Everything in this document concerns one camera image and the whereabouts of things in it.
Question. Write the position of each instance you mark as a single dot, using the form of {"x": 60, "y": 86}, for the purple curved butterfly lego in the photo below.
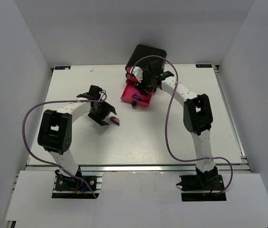
{"x": 115, "y": 120}

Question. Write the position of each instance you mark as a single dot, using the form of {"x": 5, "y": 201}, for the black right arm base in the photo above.
{"x": 202, "y": 187}

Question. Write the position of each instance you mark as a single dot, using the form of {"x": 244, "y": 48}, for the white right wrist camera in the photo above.
{"x": 137, "y": 72}

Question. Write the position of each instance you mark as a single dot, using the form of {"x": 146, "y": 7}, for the pink drawer with black knob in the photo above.
{"x": 130, "y": 69}

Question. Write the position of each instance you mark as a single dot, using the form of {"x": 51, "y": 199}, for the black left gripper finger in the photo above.
{"x": 99, "y": 118}
{"x": 106, "y": 109}

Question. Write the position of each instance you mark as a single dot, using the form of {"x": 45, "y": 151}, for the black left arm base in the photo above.
{"x": 66, "y": 187}

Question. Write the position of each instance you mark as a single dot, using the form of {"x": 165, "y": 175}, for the blue label left corner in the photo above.
{"x": 62, "y": 67}

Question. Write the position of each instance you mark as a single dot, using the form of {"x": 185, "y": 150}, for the aluminium front rail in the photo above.
{"x": 133, "y": 168}

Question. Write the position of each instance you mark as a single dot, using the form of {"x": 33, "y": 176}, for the purple butterfly lego brick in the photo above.
{"x": 136, "y": 97}

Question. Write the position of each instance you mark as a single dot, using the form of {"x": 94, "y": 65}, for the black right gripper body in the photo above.
{"x": 145, "y": 87}

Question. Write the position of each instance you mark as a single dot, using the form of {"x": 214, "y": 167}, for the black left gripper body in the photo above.
{"x": 101, "y": 113}

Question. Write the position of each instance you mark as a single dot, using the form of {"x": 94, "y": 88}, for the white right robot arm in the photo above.
{"x": 197, "y": 113}

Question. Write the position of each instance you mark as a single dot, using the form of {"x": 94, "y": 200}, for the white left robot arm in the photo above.
{"x": 55, "y": 133}

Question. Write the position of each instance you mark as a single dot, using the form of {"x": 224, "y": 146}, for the black drawer cabinet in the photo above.
{"x": 142, "y": 51}

